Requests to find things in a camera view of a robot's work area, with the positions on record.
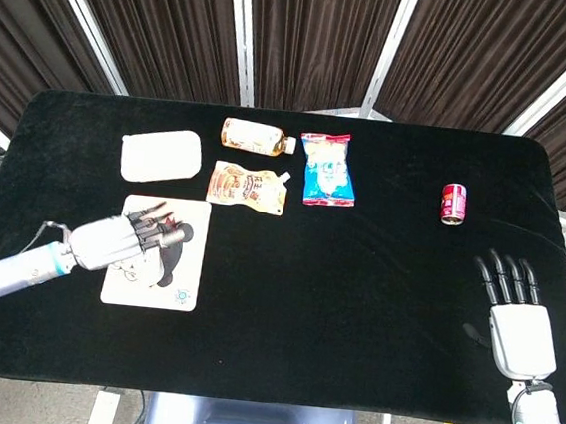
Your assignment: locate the translucent plastic lidded container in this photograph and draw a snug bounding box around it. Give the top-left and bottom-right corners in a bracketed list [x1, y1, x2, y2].
[117, 124, 206, 189]

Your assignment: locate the beige spouted sauce pouch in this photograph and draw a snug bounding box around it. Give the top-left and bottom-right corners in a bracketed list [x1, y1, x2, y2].
[204, 159, 293, 217]

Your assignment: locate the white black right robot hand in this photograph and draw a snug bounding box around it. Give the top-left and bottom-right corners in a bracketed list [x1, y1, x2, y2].
[457, 246, 566, 385]

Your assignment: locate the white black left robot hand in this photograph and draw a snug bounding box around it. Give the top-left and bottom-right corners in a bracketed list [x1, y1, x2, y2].
[64, 194, 190, 281]

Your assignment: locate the black floor cable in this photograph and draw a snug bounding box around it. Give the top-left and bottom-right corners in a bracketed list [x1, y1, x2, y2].
[124, 389, 150, 424]

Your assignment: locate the white cartoon printed mat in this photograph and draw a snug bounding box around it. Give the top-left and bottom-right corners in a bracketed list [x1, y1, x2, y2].
[99, 192, 213, 314]

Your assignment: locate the red drink can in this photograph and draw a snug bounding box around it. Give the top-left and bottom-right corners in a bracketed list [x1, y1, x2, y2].
[437, 182, 469, 227]

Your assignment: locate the grey left wrist cable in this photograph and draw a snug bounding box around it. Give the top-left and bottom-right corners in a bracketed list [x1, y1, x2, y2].
[17, 217, 72, 260]

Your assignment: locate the blue white snack bag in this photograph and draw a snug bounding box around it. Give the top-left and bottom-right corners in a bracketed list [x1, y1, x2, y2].
[293, 129, 362, 210]

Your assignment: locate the black velvet tablecloth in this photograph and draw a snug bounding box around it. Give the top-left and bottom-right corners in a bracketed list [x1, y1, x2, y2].
[0, 83, 566, 424]

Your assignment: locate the white power strip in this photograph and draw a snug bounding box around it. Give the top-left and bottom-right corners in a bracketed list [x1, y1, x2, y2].
[86, 388, 123, 424]

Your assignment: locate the yellow tea plastic bottle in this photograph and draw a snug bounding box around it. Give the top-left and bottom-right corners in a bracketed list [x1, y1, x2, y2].
[218, 116, 299, 160]

